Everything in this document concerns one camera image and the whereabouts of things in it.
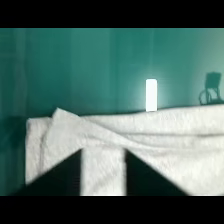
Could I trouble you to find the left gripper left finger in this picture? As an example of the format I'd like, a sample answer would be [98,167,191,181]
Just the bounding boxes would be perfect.
[12,148,83,197]

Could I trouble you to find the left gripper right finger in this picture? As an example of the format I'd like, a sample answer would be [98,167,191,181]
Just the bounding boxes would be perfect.
[124,148,188,197]

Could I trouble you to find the white garment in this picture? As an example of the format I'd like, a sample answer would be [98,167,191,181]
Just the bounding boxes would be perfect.
[24,103,224,197]

